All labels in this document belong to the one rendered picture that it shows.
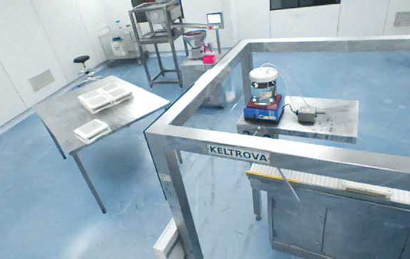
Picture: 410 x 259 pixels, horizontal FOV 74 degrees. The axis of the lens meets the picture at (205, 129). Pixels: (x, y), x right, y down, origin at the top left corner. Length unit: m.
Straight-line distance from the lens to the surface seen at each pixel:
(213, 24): 4.30
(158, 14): 5.07
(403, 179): 0.79
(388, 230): 2.07
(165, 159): 0.99
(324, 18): 6.63
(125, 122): 2.79
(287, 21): 6.63
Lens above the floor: 2.12
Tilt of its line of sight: 33 degrees down
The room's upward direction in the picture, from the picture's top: 10 degrees counter-clockwise
